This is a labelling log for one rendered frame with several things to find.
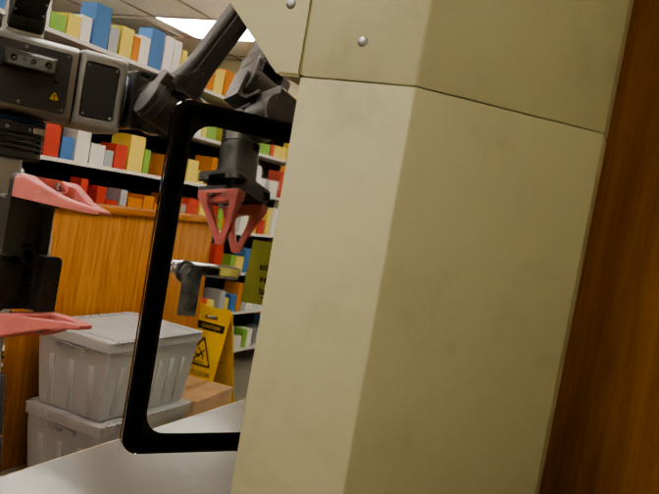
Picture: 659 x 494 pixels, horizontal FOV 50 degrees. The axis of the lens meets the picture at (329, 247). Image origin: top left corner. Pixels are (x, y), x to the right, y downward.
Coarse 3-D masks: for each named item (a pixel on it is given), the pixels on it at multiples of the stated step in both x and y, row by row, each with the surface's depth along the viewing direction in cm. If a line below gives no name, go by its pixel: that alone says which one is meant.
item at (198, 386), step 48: (192, 144) 78; (240, 144) 80; (288, 144) 83; (192, 192) 78; (240, 192) 81; (192, 240) 79; (240, 240) 82; (144, 288) 77; (240, 288) 83; (192, 336) 81; (240, 336) 84; (192, 384) 81; (240, 384) 84; (192, 432) 82
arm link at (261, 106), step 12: (240, 72) 106; (240, 84) 103; (228, 96) 104; (240, 96) 103; (252, 96) 102; (264, 96) 101; (276, 96) 97; (288, 96) 99; (252, 108) 98; (264, 108) 96; (276, 108) 97; (288, 108) 98; (288, 120) 98
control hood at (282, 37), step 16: (240, 0) 66; (256, 0) 65; (272, 0) 65; (288, 0) 64; (304, 0) 63; (240, 16) 66; (256, 16) 65; (272, 16) 65; (288, 16) 64; (304, 16) 63; (256, 32) 65; (272, 32) 65; (288, 32) 64; (304, 32) 63; (272, 48) 65; (288, 48) 64; (304, 48) 64; (272, 64) 65; (288, 64) 64
